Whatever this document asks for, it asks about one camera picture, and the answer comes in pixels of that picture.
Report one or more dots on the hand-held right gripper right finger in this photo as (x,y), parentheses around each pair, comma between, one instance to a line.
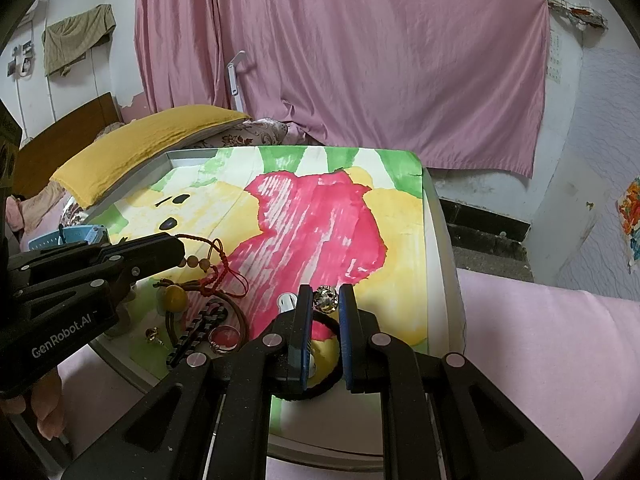
(346,355)

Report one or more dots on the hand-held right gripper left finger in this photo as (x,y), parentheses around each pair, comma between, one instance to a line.
(301,355)

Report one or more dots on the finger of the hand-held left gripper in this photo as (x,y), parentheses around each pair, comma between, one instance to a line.
(150,246)
(145,266)

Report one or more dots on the person's left hand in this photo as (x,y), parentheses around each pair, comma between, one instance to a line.
(47,405)

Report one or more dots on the small gold earring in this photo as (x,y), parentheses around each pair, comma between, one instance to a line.
(152,334)

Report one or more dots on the blue wristwatch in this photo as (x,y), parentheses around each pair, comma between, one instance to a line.
(65,237)

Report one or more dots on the yellow pillow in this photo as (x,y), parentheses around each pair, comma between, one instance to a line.
(125,150)

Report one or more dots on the pink cloth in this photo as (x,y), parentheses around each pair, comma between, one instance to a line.
(35,205)

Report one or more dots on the painted bear paper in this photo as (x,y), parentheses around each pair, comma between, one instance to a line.
(310,220)

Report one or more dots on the wooden headboard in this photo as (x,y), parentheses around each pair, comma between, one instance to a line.
(65,130)

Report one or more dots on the pink bed sheet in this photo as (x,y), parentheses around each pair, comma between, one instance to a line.
(550,360)

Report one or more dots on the green hanging cloth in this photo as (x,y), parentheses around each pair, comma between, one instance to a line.
(75,40)

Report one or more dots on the pink curtain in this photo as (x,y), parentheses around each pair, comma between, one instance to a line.
(350,60)

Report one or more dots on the wall photos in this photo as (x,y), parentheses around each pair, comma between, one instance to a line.
(21,60)

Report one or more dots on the colourful wall drawing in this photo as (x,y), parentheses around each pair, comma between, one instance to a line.
(631,220)

